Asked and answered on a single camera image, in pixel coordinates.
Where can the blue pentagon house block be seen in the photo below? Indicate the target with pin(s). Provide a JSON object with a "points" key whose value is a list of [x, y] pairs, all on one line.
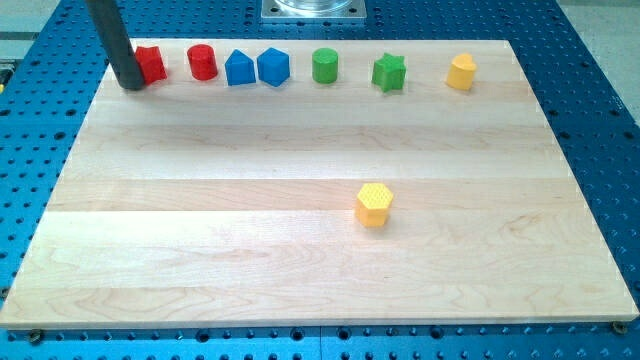
{"points": [[239, 69]]}

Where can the red cylinder block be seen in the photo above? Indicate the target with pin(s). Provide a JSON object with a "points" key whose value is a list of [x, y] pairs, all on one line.
{"points": [[202, 62]]}

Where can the blue cube block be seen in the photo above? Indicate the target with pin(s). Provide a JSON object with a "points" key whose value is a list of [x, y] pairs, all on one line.
{"points": [[273, 67]]}

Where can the yellow hexagon block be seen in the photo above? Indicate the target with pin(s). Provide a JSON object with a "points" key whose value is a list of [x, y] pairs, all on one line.
{"points": [[373, 203]]}

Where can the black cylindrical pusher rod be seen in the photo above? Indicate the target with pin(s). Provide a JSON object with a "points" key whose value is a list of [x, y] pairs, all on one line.
{"points": [[112, 32]]}

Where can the blue perforated metal table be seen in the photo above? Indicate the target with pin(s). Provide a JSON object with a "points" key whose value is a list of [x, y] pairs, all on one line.
{"points": [[576, 55]]}

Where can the red star block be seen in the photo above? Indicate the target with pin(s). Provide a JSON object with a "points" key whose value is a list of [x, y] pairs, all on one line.
{"points": [[151, 64]]}

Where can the green star block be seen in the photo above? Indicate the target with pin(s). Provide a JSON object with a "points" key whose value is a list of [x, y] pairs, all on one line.
{"points": [[389, 72]]}

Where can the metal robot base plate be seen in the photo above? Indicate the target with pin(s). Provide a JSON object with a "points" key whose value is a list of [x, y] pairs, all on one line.
{"points": [[289, 10]]}

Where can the yellow heart block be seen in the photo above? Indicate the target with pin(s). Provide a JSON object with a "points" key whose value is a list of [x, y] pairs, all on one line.
{"points": [[461, 72]]}

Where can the green cylinder block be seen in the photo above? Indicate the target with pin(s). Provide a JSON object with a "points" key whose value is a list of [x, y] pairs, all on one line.
{"points": [[325, 65]]}

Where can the light wooden board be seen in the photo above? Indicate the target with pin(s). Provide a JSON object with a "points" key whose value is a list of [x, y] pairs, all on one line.
{"points": [[199, 204]]}

